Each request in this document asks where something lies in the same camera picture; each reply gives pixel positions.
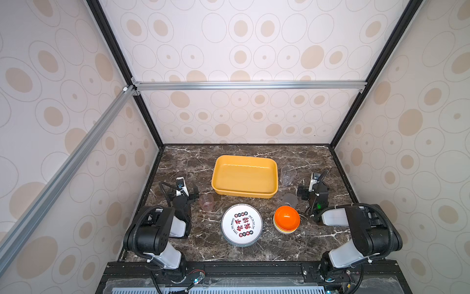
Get clear cup near bowl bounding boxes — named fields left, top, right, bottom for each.
left=282, top=194, right=299, bottom=208

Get yellow plastic bin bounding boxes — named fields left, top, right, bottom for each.
left=211, top=155, right=279, bottom=199

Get diagonal aluminium rail left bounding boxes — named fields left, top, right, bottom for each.
left=1, top=85, right=136, bottom=275

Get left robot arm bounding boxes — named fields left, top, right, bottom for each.
left=123, top=195, right=192, bottom=273

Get pink transparent cup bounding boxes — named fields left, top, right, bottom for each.
left=198, top=194, right=215, bottom=212

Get black frame post left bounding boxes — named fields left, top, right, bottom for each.
left=86, top=0, right=165, bottom=149

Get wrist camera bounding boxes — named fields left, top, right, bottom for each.
left=176, top=177, right=189, bottom=198
left=308, top=173, right=321, bottom=192

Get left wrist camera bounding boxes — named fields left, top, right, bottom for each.
left=176, top=177, right=189, bottom=198

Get orange bowl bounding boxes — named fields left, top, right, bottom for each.
left=274, top=206, right=301, bottom=230

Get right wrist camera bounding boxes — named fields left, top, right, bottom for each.
left=308, top=173, right=321, bottom=192

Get black frame post right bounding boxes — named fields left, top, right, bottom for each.
left=329, top=0, right=423, bottom=150

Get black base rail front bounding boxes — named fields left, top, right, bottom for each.
left=96, top=260, right=411, bottom=294

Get white plate red characters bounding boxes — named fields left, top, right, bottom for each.
left=221, top=204, right=263, bottom=247

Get black frame post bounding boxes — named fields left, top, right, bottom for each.
left=329, top=0, right=423, bottom=150
left=86, top=0, right=165, bottom=149

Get horizontal aluminium rail back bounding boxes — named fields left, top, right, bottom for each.
left=135, top=80, right=367, bottom=91

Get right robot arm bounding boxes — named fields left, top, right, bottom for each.
left=297, top=181, right=403, bottom=274

